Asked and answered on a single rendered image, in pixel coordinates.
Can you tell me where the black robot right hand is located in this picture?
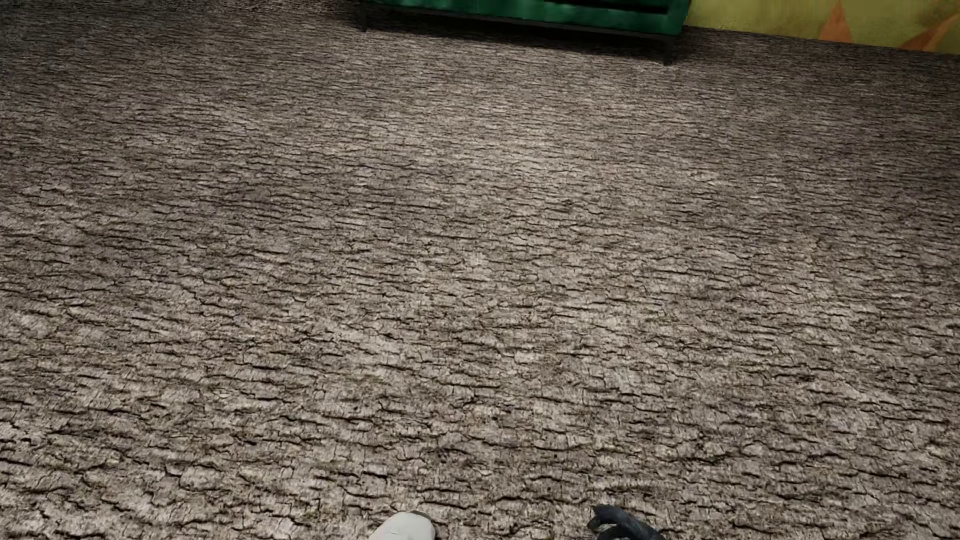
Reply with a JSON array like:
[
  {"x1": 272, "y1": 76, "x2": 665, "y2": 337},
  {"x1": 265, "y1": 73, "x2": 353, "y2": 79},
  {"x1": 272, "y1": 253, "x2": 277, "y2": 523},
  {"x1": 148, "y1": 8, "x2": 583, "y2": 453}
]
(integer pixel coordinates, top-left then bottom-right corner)
[{"x1": 587, "y1": 504, "x2": 666, "y2": 540}]

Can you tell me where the white robot left leg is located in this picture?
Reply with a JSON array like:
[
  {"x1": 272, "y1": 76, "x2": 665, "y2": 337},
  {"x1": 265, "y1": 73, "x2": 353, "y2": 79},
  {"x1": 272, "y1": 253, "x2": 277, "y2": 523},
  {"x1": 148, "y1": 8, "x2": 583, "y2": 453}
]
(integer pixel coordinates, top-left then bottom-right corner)
[{"x1": 366, "y1": 511, "x2": 437, "y2": 540}]

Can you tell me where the green sofa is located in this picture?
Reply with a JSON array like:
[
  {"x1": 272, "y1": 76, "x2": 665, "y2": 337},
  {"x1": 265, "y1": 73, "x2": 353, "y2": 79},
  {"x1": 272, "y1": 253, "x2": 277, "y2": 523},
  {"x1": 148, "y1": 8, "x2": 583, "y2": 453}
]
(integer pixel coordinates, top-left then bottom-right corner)
[{"x1": 357, "y1": 0, "x2": 693, "y2": 65}]

